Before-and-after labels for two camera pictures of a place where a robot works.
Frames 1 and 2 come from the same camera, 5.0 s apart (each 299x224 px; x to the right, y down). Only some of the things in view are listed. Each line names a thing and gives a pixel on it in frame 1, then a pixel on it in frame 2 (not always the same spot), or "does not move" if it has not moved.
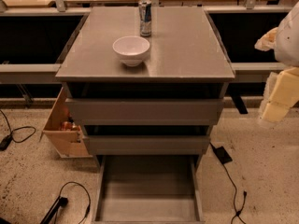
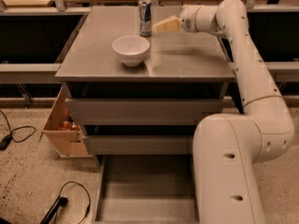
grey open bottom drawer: x=147 y=189 does not move
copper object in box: x=68 y=126 does not move
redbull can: x=145 y=18 does not move
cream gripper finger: x=281 y=93 → x=188 y=16
